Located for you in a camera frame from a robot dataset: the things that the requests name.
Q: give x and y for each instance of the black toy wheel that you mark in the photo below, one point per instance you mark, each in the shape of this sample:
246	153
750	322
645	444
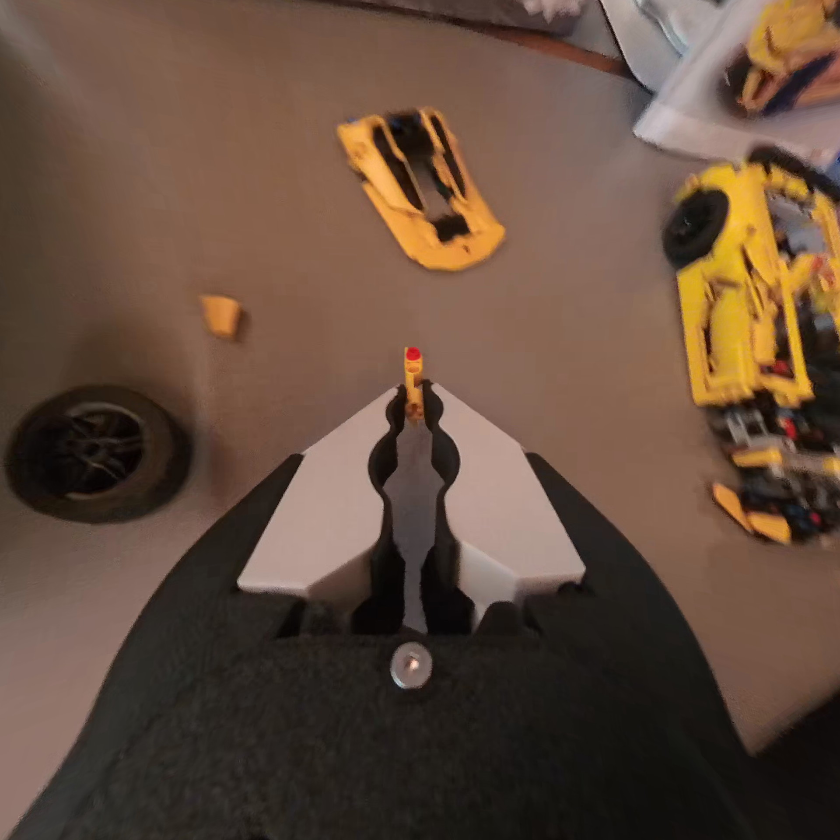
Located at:
98	453

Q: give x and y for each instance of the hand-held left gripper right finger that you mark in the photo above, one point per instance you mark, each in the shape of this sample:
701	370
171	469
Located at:
505	518

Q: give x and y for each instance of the white instruction booklet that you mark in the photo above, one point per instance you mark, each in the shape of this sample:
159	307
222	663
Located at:
682	111

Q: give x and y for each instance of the yellow toy brick car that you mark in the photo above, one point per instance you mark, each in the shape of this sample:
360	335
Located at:
728	328

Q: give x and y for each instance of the small yellow trapezoid panel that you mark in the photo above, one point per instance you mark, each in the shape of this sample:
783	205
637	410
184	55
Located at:
221	317

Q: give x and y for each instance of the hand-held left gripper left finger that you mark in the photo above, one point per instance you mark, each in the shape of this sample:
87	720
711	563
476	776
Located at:
321	518

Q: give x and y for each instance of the yellow toy car hood panel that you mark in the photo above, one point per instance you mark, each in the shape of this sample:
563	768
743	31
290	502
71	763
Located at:
397	223

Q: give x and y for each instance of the yellow pin with red end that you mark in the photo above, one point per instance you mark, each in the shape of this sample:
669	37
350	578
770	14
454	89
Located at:
413	384

